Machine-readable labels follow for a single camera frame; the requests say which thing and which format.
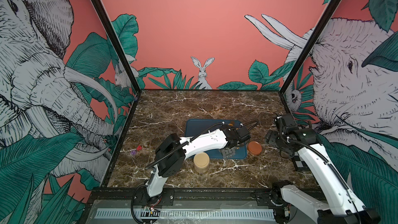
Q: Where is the brown jar lid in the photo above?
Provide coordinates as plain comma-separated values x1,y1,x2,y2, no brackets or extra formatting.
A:
247,141,262,156

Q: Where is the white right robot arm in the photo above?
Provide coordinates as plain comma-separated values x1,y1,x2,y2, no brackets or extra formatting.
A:
265,114,381,224

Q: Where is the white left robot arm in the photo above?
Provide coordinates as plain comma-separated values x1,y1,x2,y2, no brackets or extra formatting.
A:
145,122,251,198

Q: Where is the black white checkerboard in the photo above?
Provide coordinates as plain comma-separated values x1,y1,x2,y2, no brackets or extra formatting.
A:
291,152,310,172

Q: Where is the teal rectangular tray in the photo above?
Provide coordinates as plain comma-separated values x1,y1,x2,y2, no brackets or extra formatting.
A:
184,119,247,159

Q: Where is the small red purple object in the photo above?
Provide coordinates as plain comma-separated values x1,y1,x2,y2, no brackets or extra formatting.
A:
130,145,143,156

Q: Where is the black cage frame post right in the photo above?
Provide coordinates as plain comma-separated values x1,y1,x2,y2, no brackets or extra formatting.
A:
279,0,342,95

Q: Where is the black cage frame post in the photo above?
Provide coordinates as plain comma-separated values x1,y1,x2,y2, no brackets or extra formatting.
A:
279,0,342,95
90,0,141,94

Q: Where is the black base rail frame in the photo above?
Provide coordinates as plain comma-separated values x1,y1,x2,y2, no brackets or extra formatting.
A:
83,187,343,224

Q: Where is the white slotted cable duct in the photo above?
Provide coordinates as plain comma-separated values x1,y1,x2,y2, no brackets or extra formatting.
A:
94,208,275,221

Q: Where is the black cage frame post left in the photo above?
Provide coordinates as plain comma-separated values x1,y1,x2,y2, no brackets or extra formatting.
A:
90,0,141,94

